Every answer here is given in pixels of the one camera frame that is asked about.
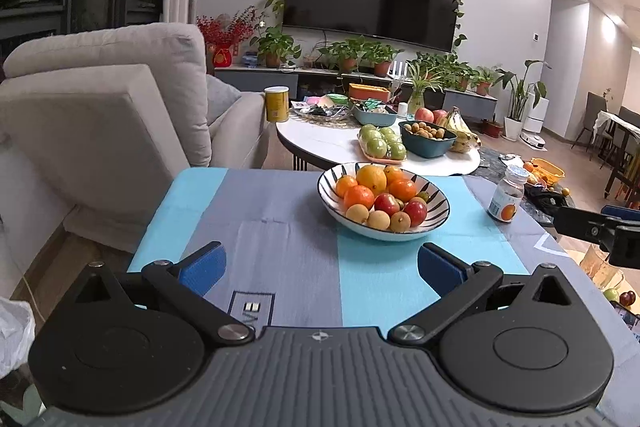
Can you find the white plastic bag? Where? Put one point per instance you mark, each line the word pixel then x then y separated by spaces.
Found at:
pixel 15 337

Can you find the dining table with white cloth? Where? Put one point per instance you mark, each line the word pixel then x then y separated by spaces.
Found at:
pixel 620 122

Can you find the white round coffee table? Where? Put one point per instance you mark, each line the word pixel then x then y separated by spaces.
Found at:
pixel 320 142

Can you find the potted green plant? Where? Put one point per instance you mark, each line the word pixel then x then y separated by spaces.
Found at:
pixel 463 83
pixel 347 57
pixel 483 88
pixel 435 64
pixel 382 68
pixel 274 49

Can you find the pack of green apples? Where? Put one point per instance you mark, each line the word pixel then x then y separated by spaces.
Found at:
pixel 380 144

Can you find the small plant in red pot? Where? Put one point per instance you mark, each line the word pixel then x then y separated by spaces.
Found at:
pixel 494 128

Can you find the small red apple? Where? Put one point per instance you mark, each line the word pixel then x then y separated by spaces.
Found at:
pixel 416 213
pixel 386 204

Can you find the large red apple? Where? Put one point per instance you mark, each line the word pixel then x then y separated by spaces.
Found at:
pixel 424 114
pixel 440 116

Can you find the orange tangerine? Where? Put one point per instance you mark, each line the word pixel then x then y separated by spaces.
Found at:
pixel 395 174
pixel 402 190
pixel 346 185
pixel 359 198

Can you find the yellow can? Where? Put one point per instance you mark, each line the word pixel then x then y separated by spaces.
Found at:
pixel 276 104

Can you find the teal rectangular snack bowl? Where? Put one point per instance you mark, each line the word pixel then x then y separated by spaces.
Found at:
pixel 372 118

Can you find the orange fruit tray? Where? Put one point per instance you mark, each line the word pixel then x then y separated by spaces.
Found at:
pixel 367 157

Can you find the glass vase with green plant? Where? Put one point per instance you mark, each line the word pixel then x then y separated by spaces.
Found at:
pixel 419 99

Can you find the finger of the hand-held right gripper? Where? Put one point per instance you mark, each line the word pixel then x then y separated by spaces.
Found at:
pixel 582 224
pixel 625 212

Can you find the red berry branches in vase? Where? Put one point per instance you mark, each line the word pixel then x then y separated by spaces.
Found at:
pixel 222 32

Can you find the small brown round fruit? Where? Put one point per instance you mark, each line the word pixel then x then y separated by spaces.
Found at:
pixel 357 213
pixel 400 221
pixel 415 200
pixel 376 220

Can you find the grey dining chair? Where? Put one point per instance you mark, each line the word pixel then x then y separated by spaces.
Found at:
pixel 595 104

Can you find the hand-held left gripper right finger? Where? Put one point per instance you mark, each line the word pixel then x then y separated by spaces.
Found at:
pixel 440 269

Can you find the green round container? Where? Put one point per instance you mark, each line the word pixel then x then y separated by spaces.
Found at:
pixel 337 101

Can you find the large yellow orange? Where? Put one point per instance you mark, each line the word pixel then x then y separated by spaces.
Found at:
pixel 372 177

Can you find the pile of small brown fruits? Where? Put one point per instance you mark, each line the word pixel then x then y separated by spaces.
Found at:
pixel 425 130

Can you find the beige sofa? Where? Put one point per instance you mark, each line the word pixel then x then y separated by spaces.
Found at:
pixel 100 117

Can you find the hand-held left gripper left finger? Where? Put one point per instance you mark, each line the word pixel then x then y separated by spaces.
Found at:
pixel 202 269

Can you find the blue grey printed table cloth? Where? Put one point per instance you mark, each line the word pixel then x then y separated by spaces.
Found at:
pixel 300 232

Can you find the small green fruit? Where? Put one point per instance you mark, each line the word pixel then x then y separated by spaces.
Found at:
pixel 611 294
pixel 425 196

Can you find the bunch of bananas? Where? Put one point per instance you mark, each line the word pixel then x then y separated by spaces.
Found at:
pixel 457 127

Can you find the glass mug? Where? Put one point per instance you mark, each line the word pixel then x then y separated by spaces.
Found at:
pixel 600 274

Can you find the small white bottle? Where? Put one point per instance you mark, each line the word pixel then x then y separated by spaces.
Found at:
pixel 403 109

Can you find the black bag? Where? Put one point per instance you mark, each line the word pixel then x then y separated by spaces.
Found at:
pixel 540 199

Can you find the black striped white bowl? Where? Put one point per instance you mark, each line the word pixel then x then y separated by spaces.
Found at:
pixel 385 234

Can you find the dark marble round table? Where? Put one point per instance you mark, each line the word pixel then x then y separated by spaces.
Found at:
pixel 492 162

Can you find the orange lidded box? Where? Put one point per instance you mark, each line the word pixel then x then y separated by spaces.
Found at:
pixel 369 92

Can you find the orange mesh basket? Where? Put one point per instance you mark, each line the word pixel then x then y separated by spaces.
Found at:
pixel 549 171

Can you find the small dark red fruit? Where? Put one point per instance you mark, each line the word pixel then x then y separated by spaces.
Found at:
pixel 627 298

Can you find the tall plant in white pot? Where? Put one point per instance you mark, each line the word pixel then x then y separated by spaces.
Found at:
pixel 515 97

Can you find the grey cushion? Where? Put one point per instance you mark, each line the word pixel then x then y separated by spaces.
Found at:
pixel 222 97

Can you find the smartphone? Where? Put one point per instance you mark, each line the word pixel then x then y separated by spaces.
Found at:
pixel 629 317

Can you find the grey television cabinet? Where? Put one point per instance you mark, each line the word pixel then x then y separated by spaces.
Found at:
pixel 250 79

